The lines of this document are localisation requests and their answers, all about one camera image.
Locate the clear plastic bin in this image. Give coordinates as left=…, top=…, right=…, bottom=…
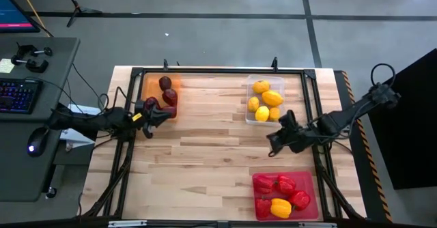
left=244, top=74, right=286, bottom=127

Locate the white paper sheet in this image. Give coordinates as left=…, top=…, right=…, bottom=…
left=59, top=103, right=103, bottom=151

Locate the black aluminium table frame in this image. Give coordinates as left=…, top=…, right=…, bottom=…
left=80, top=57, right=368, bottom=222

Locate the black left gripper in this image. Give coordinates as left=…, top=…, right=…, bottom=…
left=132, top=100, right=173, bottom=139

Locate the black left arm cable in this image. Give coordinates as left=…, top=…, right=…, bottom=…
left=112, top=85, right=138, bottom=112

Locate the yellow bell pepper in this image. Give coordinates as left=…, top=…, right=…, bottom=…
left=270, top=197, right=293, bottom=220

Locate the bright yellow lemon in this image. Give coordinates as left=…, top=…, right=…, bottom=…
left=255, top=105, right=270, bottom=122

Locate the grey desk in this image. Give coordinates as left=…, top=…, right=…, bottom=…
left=0, top=36, right=81, bottom=203

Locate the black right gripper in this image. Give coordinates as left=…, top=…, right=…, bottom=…
left=267, top=110, right=320, bottom=157

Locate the pink translucent plastic bin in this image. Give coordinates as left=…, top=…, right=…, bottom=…
left=252, top=171, right=320, bottom=221

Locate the backlit black keyboard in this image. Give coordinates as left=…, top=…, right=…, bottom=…
left=0, top=79, right=44, bottom=115

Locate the red bell pepper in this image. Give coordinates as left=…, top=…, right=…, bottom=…
left=253, top=175, right=274, bottom=195
left=255, top=197, right=272, bottom=219
left=288, top=190, right=312, bottom=212
left=274, top=175, right=297, bottom=195

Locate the black computer monitor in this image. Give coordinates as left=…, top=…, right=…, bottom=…
left=0, top=0, right=41, bottom=34

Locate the black tripod stand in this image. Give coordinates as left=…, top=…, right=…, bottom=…
left=57, top=0, right=103, bottom=28

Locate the silver metal bracket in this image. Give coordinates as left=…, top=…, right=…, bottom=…
left=108, top=220, right=147, bottom=228
left=298, top=222, right=337, bottom=228

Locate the black desk cable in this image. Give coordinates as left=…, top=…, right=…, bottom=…
left=32, top=63, right=107, bottom=118

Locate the black cabinet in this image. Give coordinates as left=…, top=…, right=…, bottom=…
left=361, top=48, right=437, bottom=190

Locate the black computer mouse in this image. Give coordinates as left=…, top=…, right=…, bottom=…
left=26, top=126, right=51, bottom=158

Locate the dark red apple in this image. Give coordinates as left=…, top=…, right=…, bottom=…
left=162, top=88, right=179, bottom=106
left=158, top=76, right=173, bottom=91
left=144, top=96, right=161, bottom=111
left=163, top=105, right=178, bottom=119

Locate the pale yellow sticky note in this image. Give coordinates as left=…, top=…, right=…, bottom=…
left=0, top=58, right=15, bottom=74

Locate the hazard striped black panel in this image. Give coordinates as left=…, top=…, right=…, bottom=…
left=334, top=70, right=393, bottom=222

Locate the orange translucent plastic bin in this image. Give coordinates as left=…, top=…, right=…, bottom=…
left=141, top=72, right=182, bottom=123

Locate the black C-clamp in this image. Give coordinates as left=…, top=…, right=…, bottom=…
left=16, top=43, right=54, bottom=58
left=10, top=55, right=49, bottom=74

